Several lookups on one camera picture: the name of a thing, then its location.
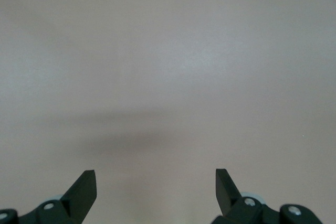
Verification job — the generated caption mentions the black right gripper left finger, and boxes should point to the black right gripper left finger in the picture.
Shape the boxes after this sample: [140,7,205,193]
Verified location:
[0,170,97,224]

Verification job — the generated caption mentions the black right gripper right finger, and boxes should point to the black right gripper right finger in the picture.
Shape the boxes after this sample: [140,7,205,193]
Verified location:
[211,168,322,224]

